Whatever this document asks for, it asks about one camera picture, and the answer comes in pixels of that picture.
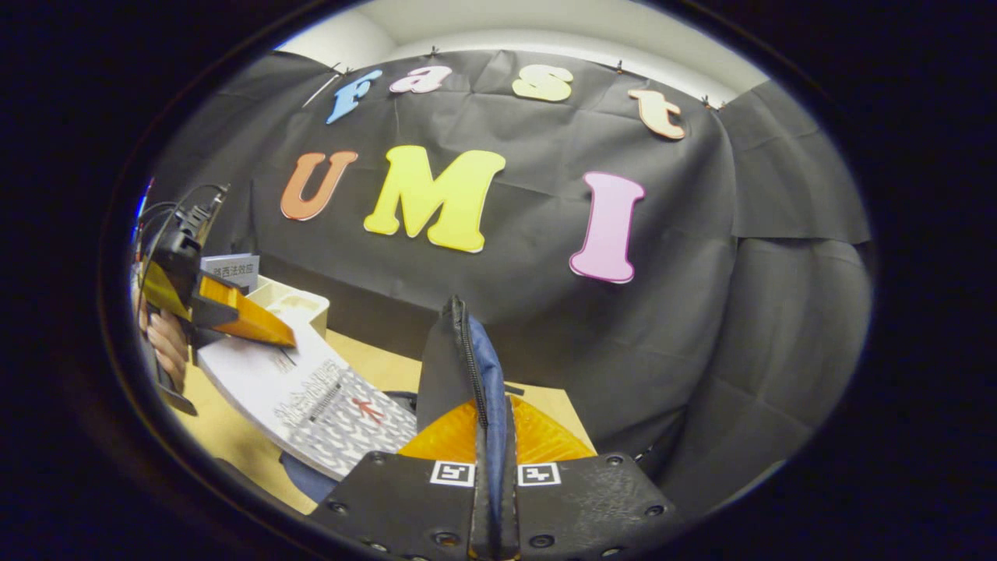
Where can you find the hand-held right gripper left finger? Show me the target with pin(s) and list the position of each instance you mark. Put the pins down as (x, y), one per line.
(389, 499)

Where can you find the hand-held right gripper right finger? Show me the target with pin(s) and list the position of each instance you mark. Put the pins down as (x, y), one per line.
(584, 499)

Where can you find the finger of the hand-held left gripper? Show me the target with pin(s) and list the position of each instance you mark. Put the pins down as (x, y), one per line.
(249, 315)

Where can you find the white plastic bookshelf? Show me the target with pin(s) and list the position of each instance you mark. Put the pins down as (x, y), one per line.
(304, 308)

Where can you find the white book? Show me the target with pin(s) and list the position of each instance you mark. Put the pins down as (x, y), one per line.
(311, 405)

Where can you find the blue schoolbag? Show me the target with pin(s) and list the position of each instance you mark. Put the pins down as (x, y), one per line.
(448, 366)

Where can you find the black backdrop cloth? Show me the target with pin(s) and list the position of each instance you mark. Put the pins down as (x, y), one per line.
(740, 351)

